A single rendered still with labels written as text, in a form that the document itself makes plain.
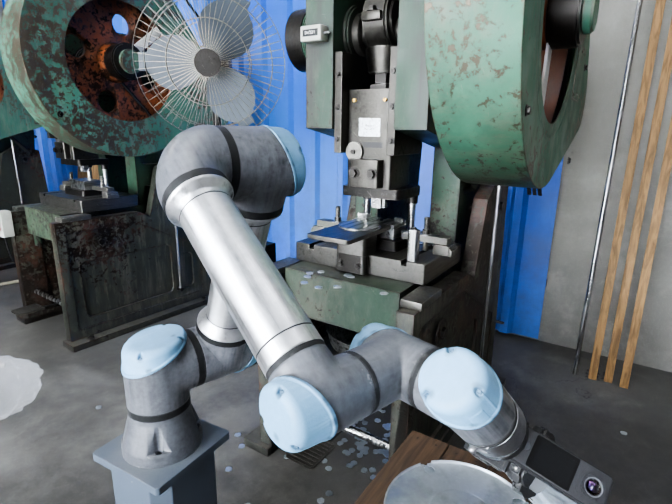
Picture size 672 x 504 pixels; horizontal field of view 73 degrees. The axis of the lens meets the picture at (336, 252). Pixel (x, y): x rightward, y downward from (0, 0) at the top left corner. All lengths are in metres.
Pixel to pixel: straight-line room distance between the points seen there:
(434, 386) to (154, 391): 0.57
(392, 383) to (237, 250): 0.23
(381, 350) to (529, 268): 2.03
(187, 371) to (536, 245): 1.93
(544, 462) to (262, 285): 0.39
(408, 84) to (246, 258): 0.84
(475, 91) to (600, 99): 1.51
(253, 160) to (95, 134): 1.64
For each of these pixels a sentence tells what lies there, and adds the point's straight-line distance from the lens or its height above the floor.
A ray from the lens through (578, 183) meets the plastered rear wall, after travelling 2.45.
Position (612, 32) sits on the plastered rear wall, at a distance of 2.47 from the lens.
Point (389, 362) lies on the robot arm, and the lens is 0.53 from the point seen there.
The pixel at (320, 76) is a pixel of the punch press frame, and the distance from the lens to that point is 1.42.
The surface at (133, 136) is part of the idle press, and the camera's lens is 2.38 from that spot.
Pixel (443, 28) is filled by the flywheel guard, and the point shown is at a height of 1.24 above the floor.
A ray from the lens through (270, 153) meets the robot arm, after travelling 0.72.
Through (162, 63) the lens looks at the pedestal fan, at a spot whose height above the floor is 1.29.
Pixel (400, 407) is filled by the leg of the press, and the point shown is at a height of 0.35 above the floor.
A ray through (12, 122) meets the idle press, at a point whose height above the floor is 1.07.
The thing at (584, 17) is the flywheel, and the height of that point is 1.31.
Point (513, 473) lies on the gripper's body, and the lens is 0.68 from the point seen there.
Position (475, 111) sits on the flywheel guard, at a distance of 0.99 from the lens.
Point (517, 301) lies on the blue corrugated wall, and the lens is 2.59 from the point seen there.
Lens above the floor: 1.06
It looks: 15 degrees down
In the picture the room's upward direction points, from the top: 1 degrees clockwise
